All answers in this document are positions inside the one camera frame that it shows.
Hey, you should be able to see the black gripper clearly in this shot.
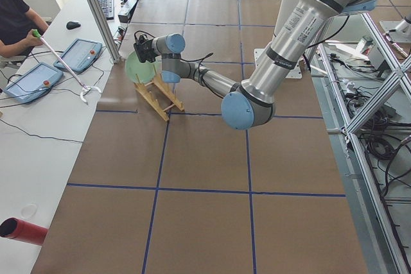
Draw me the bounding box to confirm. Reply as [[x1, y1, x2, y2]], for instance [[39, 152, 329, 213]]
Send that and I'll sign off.
[[141, 39, 157, 62]]

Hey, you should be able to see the light green plate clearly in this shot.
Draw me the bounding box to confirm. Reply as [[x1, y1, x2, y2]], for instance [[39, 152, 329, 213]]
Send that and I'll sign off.
[[125, 51, 155, 83]]

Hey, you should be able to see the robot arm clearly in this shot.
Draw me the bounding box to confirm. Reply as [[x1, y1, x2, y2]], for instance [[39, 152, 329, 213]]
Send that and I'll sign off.
[[134, 0, 377, 130]]

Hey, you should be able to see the wooden plate rack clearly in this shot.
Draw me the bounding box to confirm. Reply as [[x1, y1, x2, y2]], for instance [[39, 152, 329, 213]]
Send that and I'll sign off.
[[134, 68, 185, 121]]

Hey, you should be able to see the black keyboard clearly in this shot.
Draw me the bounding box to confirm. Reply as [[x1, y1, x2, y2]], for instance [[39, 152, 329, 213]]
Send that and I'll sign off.
[[98, 0, 114, 20]]

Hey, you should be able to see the far blue teach pendant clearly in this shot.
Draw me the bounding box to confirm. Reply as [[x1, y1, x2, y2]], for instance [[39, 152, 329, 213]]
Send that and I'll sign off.
[[60, 38, 103, 73]]

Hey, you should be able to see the blue teach pendant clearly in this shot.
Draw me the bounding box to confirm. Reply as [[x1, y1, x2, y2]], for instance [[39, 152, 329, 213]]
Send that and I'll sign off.
[[4, 62, 63, 104], [60, 38, 103, 73]]

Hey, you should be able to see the black computer mouse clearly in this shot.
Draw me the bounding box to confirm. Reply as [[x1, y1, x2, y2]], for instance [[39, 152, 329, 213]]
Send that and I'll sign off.
[[66, 21, 81, 30]]

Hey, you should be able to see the metal reacher grabber tool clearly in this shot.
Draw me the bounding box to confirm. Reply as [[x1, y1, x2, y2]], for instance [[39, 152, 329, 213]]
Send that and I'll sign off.
[[31, 30, 102, 105]]

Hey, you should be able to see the near blue teach pendant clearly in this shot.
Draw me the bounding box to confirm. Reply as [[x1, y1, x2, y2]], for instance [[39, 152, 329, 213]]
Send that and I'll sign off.
[[4, 62, 63, 104]]

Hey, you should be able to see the person in black shirt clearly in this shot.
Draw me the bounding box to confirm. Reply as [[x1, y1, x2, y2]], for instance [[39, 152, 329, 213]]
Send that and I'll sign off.
[[1, 0, 48, 58]]

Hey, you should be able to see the brown paper table cover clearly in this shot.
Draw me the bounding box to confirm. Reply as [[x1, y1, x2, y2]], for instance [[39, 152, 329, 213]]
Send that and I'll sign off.
[[31, 0, 370, 274]]

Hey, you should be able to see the red cylinder tube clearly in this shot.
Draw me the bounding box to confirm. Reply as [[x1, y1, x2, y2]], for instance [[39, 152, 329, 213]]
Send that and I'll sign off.
[[1, 218, 48, 246]]

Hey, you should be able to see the aluminium frame post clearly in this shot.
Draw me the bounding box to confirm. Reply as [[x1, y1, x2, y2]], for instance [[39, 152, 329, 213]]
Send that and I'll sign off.
[[87, 0, 121, 64]]

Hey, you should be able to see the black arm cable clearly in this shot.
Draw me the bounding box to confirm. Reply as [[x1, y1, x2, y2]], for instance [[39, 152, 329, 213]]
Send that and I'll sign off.
[[179, 13, 351, 89]]

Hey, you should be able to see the aluminium frame rail structure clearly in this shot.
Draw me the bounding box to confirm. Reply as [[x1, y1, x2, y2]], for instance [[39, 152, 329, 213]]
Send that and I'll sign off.
[[310, 6, 410, 273]]

